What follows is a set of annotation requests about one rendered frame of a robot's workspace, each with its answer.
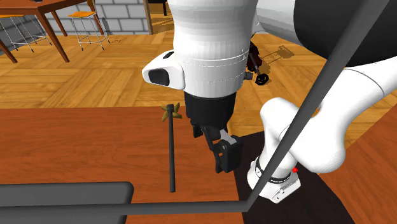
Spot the grey rounded flat slab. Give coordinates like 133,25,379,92
0,181,135,224

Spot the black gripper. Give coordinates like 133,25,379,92
184,91,244,174

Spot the dark red wheeled cart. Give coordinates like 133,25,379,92
244,41,271,87

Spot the brown wooden table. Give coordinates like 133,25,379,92
0,0,105,64

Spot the grey bar frame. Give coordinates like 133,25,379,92
0,0,391,217

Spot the orange seat wire stool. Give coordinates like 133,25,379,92
0,13,53,53
67,0,111,52

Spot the black wand with gold star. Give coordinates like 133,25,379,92
160,102,183,193

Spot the dark robot stand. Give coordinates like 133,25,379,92
232,131,356,224

